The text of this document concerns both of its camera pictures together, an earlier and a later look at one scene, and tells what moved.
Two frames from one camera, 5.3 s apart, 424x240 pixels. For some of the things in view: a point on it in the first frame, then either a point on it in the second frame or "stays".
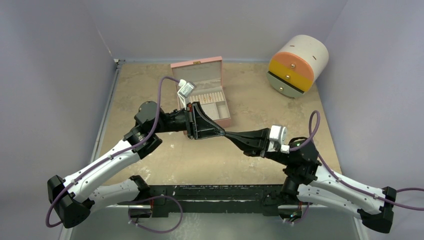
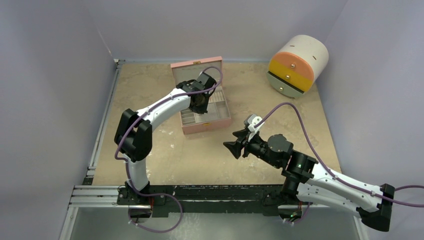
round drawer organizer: (296, 64) stays
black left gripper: (199, 125) to (203, 109)
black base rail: (213, 198) stays
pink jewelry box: (207, 74) stays
